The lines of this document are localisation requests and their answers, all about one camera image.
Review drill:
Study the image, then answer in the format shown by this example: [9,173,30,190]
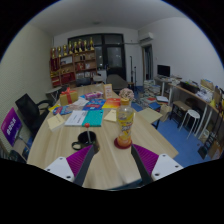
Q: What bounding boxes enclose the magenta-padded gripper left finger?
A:
[44,144,96,187]

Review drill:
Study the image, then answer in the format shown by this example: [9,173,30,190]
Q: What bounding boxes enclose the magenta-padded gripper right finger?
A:
[130,143,184,186]

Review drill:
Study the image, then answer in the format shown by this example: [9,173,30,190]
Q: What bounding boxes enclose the orange-capped yellow drink bottle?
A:
[115,97,135,149]

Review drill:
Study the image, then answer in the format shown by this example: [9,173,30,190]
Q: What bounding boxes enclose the black mug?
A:
[71,130,100,154]

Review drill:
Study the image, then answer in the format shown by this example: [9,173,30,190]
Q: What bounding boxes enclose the pale yellow notepad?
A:
[103,108,118,123]
[46,113,66,132]

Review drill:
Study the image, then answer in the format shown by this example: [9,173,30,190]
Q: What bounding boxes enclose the red-tipped stick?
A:
[83,122,93,144]

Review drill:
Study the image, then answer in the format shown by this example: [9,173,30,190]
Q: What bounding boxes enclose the white book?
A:
[64,109,89,127]

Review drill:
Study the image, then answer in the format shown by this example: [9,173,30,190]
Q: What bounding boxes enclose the small wooden side table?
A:
[137,107,164,129]

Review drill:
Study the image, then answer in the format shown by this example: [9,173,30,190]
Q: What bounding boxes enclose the white round stool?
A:
[179,109,201,139]

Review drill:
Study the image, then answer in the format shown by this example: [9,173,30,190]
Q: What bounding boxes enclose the teal book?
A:
[81,109,105,128]

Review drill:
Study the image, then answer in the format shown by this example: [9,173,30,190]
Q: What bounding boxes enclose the purple sign board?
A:
[0,107,24,148]

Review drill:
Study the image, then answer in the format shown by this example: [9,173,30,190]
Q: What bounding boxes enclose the black office chair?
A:
[14,93,54,134]

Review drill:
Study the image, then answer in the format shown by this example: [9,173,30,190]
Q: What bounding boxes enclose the yellow gift box red ribbon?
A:
[59,87,79,107]

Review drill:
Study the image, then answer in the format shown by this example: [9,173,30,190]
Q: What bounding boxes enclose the potted dried flowers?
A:
[118,87,135,103]

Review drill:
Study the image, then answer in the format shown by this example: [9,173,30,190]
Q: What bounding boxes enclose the orange card stand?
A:
[102,83,114,100]

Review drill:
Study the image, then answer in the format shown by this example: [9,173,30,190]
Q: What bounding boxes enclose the black computer monitor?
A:
[157,64,171,78]

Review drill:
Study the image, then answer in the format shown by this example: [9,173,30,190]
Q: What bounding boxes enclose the wooden shelf unit with trophies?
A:
[49,37,98,88]

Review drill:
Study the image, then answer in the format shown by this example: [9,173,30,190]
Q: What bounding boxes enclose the white air conditioner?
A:
[138,31,155,43]

